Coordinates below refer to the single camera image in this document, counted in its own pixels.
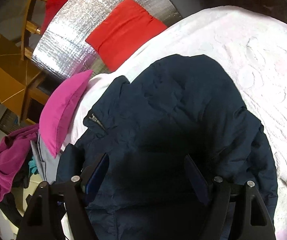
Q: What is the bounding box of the navy blue padded jacket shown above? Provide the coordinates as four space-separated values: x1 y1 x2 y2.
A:
57 55 278 239

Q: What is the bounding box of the grey garment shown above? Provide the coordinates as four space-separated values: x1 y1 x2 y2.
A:
31 135 61 184

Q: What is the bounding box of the teal garment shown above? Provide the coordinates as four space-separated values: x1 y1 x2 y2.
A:
28 156 39 177

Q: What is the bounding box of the purple fleece garment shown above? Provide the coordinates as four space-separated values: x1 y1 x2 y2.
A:
0 124 39 202

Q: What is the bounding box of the magenta pillow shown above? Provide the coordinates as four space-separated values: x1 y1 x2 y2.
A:
39 70 92 158

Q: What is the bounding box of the brown wooden pillar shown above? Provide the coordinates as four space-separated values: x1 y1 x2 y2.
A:
0 34 49 124

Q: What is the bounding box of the white pink bed blanket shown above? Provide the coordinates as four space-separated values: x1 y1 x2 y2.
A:
64 6 287 239

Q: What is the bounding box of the wooden stair railing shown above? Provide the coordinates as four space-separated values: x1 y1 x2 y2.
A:
20 0 50 61

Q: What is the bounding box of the silver foil insulation panel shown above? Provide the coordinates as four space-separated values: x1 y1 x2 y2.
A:
32 0 182 80

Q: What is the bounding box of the red pillow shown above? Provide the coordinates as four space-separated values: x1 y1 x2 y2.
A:
85 0 167 72

